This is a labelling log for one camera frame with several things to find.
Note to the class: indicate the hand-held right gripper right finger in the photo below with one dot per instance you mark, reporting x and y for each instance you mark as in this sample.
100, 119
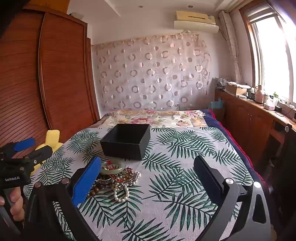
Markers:
208, 183

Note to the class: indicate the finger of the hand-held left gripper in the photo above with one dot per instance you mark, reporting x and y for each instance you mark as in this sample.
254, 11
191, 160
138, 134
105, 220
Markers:
23, 144
41, 151

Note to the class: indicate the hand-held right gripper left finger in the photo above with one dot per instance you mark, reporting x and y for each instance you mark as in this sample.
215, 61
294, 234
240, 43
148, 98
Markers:
85, 183

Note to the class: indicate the pale green jade bangle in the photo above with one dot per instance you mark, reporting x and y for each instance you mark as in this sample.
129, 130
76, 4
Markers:
112, 170

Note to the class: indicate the pile of assorted jewelry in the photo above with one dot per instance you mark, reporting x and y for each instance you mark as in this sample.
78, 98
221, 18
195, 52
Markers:
126, 177

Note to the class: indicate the black cardboard box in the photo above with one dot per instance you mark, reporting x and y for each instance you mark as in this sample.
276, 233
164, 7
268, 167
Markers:
126, 142

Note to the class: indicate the person's left hand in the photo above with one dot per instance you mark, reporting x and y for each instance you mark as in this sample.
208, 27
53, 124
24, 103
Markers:
15, 204

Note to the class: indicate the yellow plush toy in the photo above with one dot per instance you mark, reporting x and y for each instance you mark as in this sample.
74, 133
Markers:
52, 139

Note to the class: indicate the green leaf print cloth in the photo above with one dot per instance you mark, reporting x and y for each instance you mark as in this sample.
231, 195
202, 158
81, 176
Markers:
173, 162

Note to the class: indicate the dark blue blanket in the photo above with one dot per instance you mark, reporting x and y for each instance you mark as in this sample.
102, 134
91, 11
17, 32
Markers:
222, 129

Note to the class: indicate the brown wooden wardrobe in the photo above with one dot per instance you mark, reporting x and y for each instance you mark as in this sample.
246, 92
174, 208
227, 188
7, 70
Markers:
57, 81

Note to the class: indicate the long wooden cabinet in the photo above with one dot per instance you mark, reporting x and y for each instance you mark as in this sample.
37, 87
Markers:
242, 115

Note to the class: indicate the light blue bag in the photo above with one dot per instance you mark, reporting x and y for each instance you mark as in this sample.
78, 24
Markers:
216, 107

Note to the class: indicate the floral blanket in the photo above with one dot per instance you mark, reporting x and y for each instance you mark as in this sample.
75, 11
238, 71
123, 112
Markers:
138, 119

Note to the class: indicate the open cardboard box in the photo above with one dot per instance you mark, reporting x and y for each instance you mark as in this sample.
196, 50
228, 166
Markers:
233, 90

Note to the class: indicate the tissue box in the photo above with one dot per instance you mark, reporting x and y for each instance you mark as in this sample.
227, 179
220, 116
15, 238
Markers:
269, 106

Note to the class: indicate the patterned cloth bundle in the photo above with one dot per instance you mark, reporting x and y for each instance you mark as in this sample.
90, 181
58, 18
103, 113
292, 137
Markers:
220, 83

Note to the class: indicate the white patterned window curtain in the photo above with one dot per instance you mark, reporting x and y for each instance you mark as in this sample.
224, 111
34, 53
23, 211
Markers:
231, 46

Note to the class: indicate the window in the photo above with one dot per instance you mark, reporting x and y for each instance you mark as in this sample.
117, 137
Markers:
272, 58

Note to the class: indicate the cream air conditioner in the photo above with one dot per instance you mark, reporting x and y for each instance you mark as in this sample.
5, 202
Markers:
196, 18

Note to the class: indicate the circle pattern wall curtain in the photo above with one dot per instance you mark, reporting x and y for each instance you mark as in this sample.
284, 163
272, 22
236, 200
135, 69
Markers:
150, 74

